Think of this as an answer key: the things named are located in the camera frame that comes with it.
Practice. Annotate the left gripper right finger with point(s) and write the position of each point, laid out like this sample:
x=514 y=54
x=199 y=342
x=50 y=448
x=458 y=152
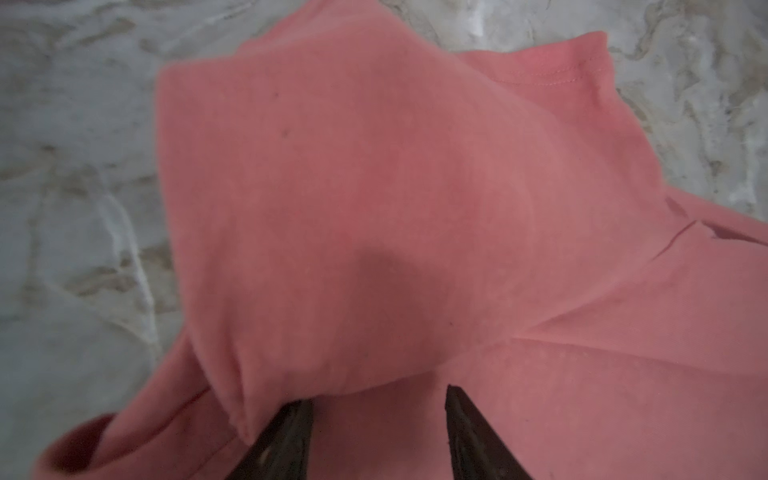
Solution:
x=476 y=451

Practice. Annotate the red pink t-shirt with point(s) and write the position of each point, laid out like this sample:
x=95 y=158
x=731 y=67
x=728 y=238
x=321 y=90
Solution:
x=362 y=219

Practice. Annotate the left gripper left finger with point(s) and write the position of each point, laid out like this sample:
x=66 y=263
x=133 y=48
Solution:
x=281 y=451

